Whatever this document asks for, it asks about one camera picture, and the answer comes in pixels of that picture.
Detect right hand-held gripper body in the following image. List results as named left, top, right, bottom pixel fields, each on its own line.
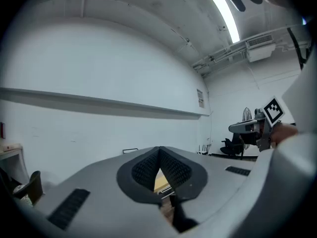
left=254, top=95, right=286, bottom=153

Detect paper wall notice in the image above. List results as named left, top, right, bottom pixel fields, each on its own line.
left=197, top=88, right=205, bottom=109

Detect black standing fan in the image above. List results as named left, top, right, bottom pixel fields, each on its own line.
left=241, top=107, right=253, bottom=158

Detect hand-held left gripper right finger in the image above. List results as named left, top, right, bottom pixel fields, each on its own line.
left=159, top=146, right=258, bottom=226

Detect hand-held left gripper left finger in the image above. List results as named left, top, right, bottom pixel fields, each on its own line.
left=34, top=146, right=179, bottom=238

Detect white air conditioner unit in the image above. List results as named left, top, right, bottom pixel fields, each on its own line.
left=245, top=33, right=277, bottom=63

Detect white desk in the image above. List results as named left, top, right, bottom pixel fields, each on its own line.
left=0, top=142, right=30, bottom=183

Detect person's right hand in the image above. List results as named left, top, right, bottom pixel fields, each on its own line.
left=271, top=123, right=300, bottom=147

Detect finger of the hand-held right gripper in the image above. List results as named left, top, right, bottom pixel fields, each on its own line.
left=228, top=119, right=259, bottom=134

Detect white ceiling pipes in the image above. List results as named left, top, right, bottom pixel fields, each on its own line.
left=192, top=42, right=248, bottom=71

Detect black office chair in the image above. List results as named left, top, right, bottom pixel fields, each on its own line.
left=220, top=132, right=245, bottom=158

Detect black chair with patterned cushion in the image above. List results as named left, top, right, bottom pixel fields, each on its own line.
left=12, top=170, right=44, bottom=207

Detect ceiling strip light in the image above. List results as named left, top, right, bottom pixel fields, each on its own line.
left=208, top=0, right=241, bottom=44

